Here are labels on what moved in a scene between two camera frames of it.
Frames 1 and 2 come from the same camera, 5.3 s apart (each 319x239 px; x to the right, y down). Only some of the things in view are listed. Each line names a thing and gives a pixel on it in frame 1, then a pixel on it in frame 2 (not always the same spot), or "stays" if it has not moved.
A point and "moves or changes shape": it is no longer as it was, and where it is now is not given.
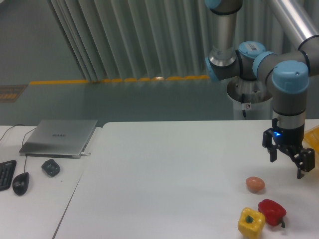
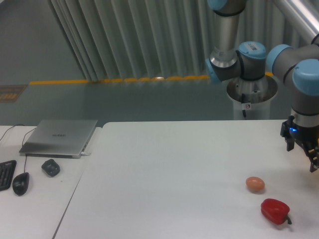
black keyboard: x=7 y=171 stays
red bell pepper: x=273 y=212 moves or changes shape
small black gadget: x=51 y=168 stays
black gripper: x=290 y=140 to x=308 y=137
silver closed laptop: x=59 y=138 stays
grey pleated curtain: x=117 y=40 stays
